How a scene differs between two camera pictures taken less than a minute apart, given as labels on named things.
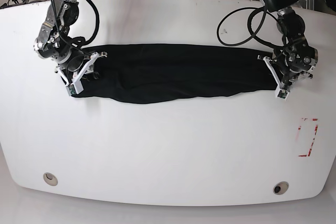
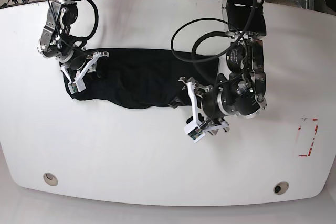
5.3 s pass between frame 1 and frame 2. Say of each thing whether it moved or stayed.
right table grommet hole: stayed
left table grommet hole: stayed
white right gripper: moved
